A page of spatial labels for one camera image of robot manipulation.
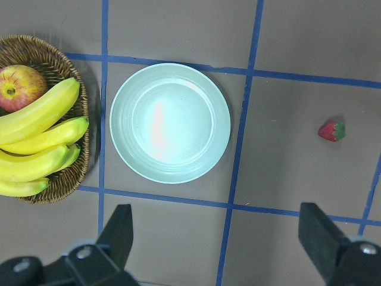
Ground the light green round plate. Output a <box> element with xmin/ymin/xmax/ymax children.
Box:
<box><xmin>109</xmin><ymin>63</ymin><xmax>231</xmax><ymax>184</ymax></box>

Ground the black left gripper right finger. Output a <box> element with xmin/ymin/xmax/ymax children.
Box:
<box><xmin>298</xmin><ymin>203</ymin><xmax>351</xmax><ymax>283</ymax></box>

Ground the brown wicker basket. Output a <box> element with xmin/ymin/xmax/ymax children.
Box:
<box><xmin>1</xmin><ymin>35</ymin><xmax>90</xmax><ymax>204</ymax></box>

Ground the yellow banana bunch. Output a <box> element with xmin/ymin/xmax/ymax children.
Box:
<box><xmin>1</xmin><ymin>77</ymin><xmax>90</xmax><ymax>204</ymax></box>

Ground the red strawberry near plate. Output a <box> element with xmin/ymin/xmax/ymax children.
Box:
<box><xmin>318</xmin><ymin>121</ymin><xmax>346</xmax><ymax>142</ymax></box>

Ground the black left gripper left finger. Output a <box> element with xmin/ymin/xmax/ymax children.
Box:
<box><xmin>95</xmin><ymin>204</ymin><xmax>133</xmax><ymax>270</ymax></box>

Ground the red yellow apple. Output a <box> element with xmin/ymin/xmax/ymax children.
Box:
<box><xmin>1</xmin><ymin>65</ymin><xmax>48</xmax><ymax>113</ymax></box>

